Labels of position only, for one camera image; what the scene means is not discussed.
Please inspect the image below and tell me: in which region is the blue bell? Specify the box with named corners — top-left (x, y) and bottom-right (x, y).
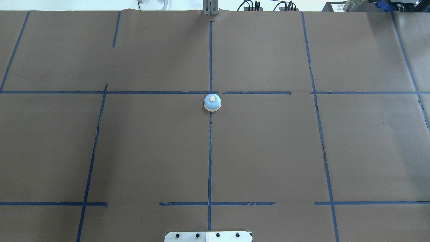
top-left (203, 93), bottom-right (221, 112)

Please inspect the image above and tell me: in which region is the metal cup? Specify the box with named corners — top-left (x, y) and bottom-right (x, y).
top-left (343, 0), bottom-right (363, 12)

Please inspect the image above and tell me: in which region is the aluminium frame post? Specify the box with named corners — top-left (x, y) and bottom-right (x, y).
top-left (202, 0), bottom-right (219, 16)

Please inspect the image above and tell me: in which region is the white camera pillar with base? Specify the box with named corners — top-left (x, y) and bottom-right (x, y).
top-left (164, 231), bottom-right (253, 242)

